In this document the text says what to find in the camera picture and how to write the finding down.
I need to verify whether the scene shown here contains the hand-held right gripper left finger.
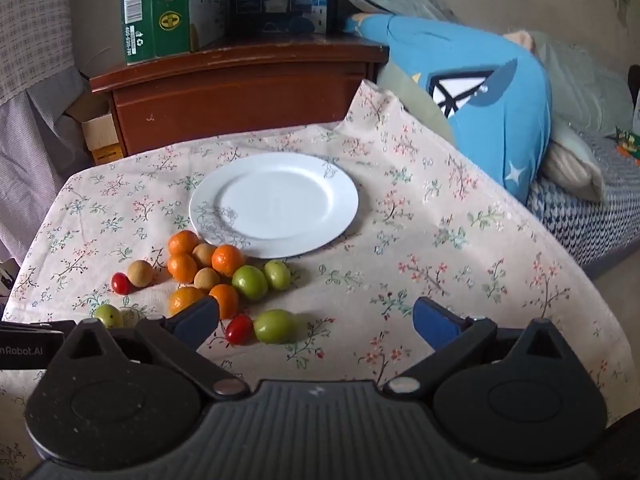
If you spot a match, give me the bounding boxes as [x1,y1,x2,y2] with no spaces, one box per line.
[67,296,248,402]

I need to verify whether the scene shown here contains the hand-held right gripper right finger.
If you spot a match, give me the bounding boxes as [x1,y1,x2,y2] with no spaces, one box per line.
[382,296,591,401]

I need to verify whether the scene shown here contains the small orange mandarin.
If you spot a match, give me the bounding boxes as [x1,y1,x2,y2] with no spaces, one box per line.
[167,230,201,257]
[166,253,199,283]
[211,244,246,278]
[168,286,206,317]
[208,284,241,320]

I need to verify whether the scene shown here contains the green jujube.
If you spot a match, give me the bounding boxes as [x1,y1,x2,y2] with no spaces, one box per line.
[253,309,299,345]
[263,259,292,292]
[231,265,269,302]
[95,304,124,330]

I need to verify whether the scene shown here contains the brown kiwi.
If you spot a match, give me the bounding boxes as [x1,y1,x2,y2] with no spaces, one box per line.
[192,242,218,268]

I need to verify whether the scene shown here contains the white plate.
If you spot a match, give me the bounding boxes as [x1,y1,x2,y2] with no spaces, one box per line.
[189,152,360,259]

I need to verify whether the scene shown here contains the floral tablecloth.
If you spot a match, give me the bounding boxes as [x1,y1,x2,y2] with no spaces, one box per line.
[0,80,636,461]

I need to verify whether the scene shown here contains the houndstooth bed sheet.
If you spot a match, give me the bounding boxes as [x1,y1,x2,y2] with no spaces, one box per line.
[525,130,640,266]

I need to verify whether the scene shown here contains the beige striped pillow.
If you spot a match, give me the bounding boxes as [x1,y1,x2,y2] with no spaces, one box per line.
[540,125,606,203]

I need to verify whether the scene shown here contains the small open cardboard box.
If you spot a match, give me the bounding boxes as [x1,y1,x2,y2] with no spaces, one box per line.
[80,100,126,166]

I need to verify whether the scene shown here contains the blue printed plush pillow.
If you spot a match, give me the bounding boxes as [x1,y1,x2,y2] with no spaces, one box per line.
[345,12,553,206]

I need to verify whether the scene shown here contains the olive green cushion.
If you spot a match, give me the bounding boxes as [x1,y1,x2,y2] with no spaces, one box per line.
[377,67,456,146]

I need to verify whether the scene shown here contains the brown wooden nightstand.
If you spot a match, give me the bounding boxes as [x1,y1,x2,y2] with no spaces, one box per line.
[89,40,391,157]

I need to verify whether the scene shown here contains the pale checkered cloth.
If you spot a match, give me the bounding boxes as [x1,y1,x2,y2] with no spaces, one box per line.
[0,0,96,261]

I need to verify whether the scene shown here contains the green snack packet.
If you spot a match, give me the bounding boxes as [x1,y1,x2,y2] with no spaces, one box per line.
[616,127,640,156]

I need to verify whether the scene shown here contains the grey-green blanket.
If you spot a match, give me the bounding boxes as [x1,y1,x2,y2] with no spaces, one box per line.
[530,30,636,136]

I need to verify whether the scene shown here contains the green cardboard box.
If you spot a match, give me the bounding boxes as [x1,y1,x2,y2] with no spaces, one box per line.
[119,0,231,66]

